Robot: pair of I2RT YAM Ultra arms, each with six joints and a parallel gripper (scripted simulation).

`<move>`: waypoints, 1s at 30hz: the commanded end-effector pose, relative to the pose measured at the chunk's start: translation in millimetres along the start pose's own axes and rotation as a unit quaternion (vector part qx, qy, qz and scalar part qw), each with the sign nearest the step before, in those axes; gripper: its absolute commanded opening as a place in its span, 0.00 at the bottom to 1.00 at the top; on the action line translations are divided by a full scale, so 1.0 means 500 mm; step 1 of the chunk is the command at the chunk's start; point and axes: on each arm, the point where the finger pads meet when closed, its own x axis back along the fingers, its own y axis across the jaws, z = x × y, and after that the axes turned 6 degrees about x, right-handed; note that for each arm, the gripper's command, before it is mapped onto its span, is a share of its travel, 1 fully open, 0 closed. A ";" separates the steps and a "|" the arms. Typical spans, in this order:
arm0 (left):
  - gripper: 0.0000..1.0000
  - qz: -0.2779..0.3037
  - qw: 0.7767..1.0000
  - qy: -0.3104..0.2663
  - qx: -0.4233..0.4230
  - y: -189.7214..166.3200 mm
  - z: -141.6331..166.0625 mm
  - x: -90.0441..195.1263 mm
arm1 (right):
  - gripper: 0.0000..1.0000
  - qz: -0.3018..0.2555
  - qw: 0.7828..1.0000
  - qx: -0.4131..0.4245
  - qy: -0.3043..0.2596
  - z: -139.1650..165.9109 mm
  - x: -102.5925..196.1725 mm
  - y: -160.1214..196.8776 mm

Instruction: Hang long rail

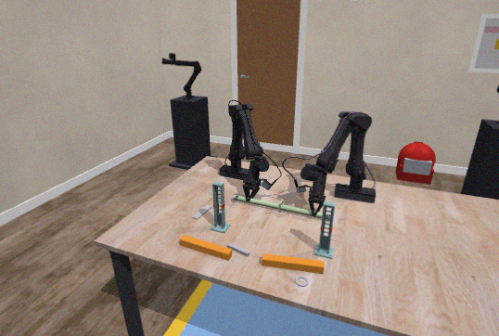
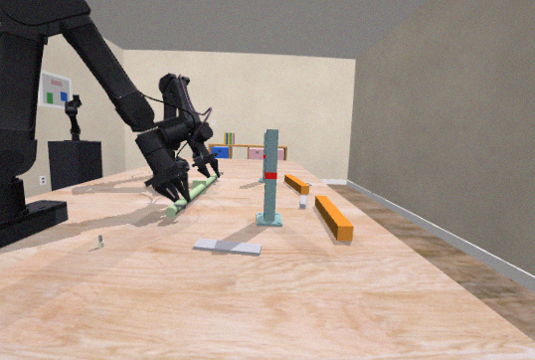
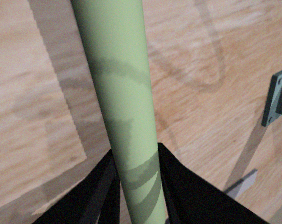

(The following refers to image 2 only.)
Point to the orange rectangular bar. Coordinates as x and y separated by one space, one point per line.
296 184
340 227

